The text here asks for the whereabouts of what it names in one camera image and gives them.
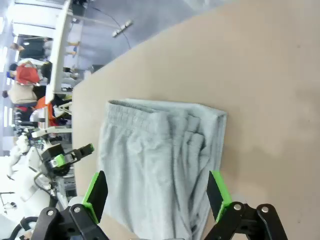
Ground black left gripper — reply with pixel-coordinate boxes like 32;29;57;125
41;143;96;179

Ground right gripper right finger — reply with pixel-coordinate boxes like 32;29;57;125
203;170;288;240

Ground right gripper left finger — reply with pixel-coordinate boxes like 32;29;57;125
33;170;111;240

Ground grey training pants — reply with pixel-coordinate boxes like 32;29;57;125
96;98;229;240

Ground orange garment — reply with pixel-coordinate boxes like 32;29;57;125
34;96;55;126

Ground cream jacket mannequin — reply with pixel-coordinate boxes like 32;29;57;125
2;83;38;105

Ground red garment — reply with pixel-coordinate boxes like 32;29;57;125
16;63;41;85

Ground white side table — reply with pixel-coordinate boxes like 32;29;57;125
44;0;135;113

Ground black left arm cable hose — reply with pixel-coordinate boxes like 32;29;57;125
9;172;66;240

